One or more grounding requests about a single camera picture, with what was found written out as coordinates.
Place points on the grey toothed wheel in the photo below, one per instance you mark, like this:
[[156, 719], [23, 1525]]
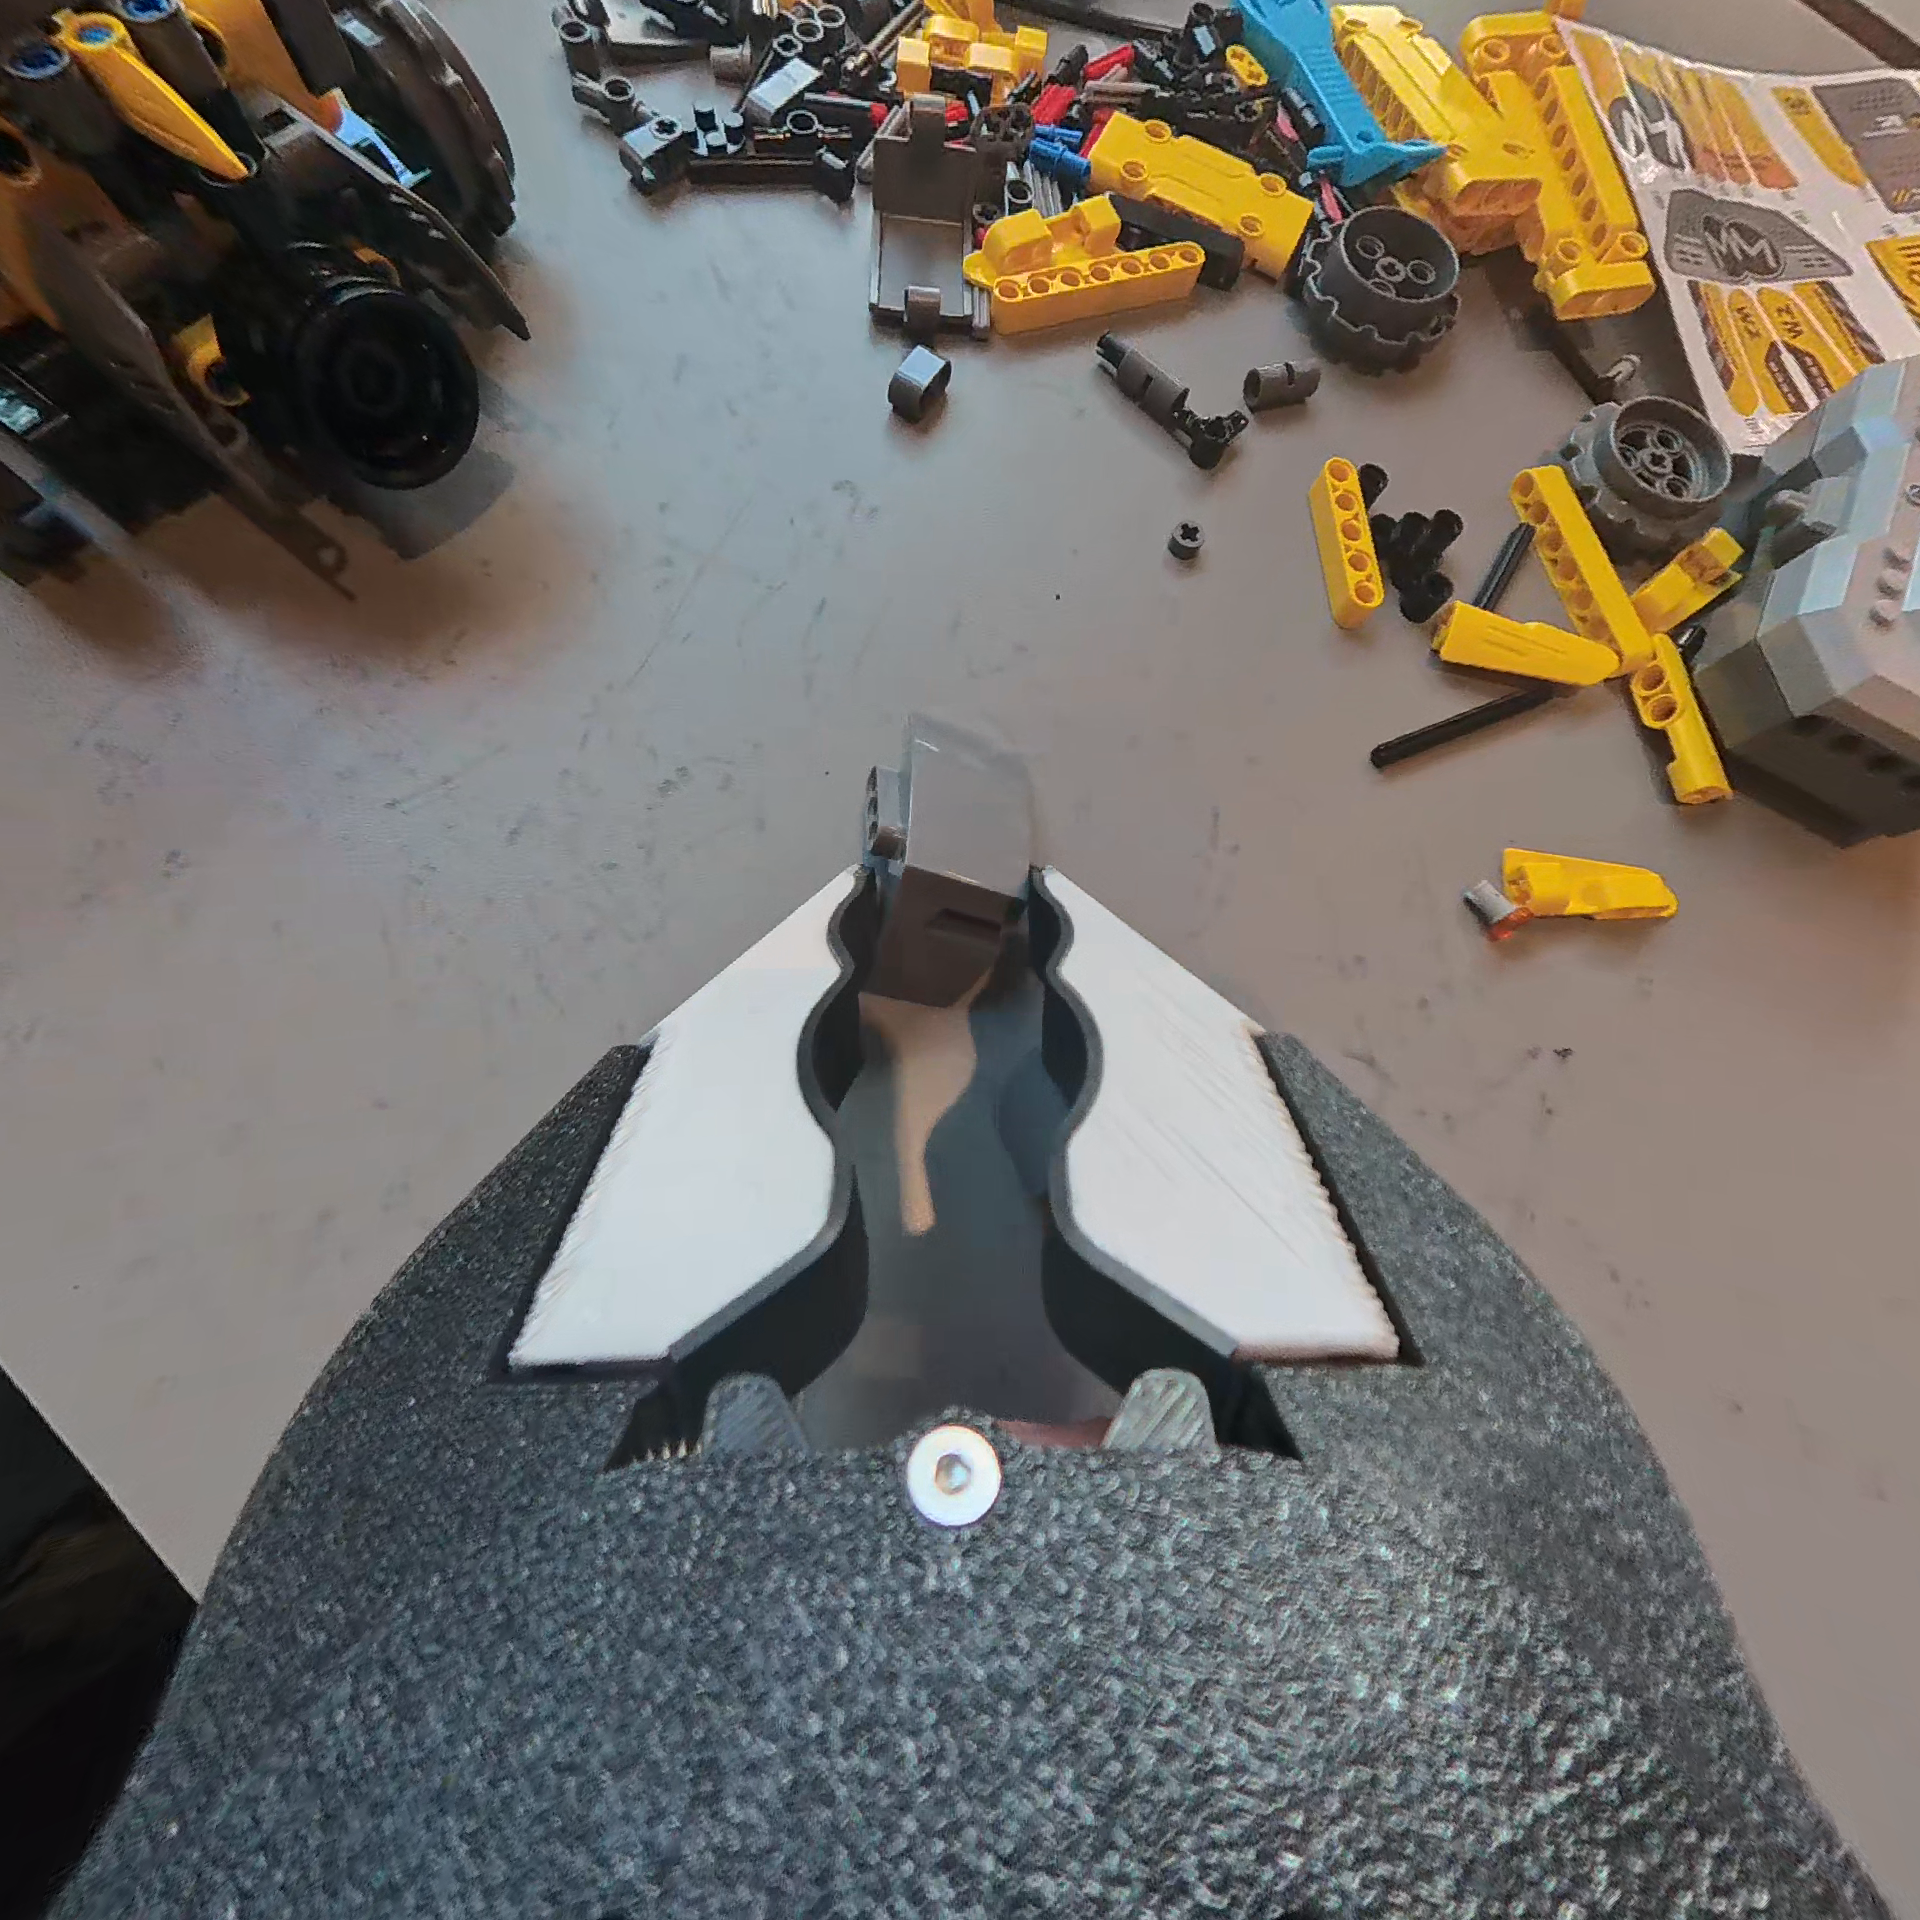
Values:
[[1641, 465], [1381, 277]]

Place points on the grey curved panel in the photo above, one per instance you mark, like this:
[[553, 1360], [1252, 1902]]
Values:
[[960, 839]]

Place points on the yellow rounded flat panel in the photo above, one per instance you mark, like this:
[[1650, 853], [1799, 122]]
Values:
[[1200, 189]]

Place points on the small black bush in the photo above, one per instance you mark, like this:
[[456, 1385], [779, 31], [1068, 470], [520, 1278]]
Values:
[[1189, 540]]

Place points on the partly built yellow robot vehicle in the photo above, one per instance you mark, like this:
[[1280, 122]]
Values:
[[375, 359]]

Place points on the long yellow beam frame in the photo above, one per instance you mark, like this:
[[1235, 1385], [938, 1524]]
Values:
[[1576, 181]]

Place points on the long yellow panel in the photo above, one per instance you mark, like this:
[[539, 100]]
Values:
[[1441, 105]]

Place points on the large grey hub block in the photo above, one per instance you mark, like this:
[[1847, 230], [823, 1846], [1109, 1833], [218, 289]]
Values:
[[1829, 646]]

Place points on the yellow wide beam with holes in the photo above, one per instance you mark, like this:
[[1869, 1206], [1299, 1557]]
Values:
[[1095, 277]]

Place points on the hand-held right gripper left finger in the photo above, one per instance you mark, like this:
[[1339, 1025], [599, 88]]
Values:
[[691, 1185]]

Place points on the pile of mixed building pieces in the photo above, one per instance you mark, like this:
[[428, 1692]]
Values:
[[930, 165]]

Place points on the small grey connector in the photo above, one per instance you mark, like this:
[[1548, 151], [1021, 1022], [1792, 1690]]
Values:
[[917, 382]]

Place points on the sticker sheet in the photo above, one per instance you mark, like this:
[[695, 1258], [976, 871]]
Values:
[[1740, 240]]

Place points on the grey desk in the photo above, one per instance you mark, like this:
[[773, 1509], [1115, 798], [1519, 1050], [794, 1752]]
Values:
[[599, 750]]

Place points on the orange-tipped pin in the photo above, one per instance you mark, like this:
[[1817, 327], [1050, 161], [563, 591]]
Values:
[[1488, 904]]

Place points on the yellow curved panel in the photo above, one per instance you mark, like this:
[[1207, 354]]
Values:
[[1523, 646], [1588, 886]]

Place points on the black pin connector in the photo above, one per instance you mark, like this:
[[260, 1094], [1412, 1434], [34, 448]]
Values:
[[1147, 376]]

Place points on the yellow five-hole beam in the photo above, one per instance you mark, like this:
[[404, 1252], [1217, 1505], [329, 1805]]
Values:
[[1346, 540]]

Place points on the cluster of black pins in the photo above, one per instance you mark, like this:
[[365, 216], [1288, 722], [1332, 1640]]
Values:
[[1418, 562]]

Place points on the blue brick separator tool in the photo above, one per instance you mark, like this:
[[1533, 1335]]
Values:
[[1319, 76]]

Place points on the long black axle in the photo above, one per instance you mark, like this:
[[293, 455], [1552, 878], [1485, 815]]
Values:
[[1464, 730]]

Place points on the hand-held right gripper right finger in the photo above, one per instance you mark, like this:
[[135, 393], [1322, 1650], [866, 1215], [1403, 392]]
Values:
[[1213, 1185]]

